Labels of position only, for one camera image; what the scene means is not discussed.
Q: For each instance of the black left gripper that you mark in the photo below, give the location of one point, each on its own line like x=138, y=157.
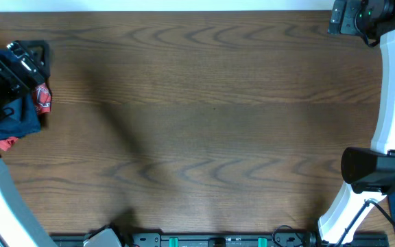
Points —
x=27, y=49

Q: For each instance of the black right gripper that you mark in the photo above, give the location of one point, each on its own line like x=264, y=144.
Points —
x=351, y=8

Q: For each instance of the dark blue shorts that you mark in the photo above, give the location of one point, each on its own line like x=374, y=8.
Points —
x=21, y=78

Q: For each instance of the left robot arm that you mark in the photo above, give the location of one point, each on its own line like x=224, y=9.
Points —
x=19, y=227

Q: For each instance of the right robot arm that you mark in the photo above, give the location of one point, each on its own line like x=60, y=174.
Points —
x=368, y=173

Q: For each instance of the black red clothes pile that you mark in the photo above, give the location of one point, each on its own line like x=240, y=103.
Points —
x=41, y=99

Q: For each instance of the black aluminium mounting rail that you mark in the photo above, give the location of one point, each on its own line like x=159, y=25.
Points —
x=280, y=239

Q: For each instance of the green rail clamp left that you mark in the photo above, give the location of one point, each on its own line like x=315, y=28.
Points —
x=173, y=242

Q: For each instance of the green rail clamp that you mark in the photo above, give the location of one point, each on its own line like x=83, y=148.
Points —
x=173, y=242
x=262, y=242

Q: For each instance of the green rail clamp right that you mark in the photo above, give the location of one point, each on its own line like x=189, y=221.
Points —
x=262, y=242

